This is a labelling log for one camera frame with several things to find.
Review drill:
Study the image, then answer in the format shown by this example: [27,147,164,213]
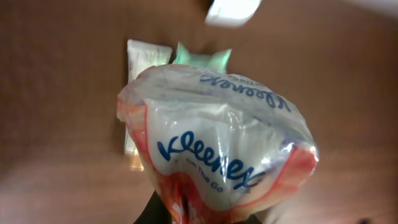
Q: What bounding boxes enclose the cream lotion tube gold cap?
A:
[124,39,172,171]

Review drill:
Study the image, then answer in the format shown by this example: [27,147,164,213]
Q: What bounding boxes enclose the white barcode scanner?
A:
[205,0,262,28]

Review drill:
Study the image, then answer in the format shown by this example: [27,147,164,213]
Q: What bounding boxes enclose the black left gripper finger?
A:
[134,191,172,224]

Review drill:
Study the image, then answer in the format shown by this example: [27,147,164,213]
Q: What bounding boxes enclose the teal wet wipes pack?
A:
[173,42,232,73]

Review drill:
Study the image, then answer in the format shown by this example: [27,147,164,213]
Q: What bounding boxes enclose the orange Kleenex tissue pack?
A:
[117,64,318,223]

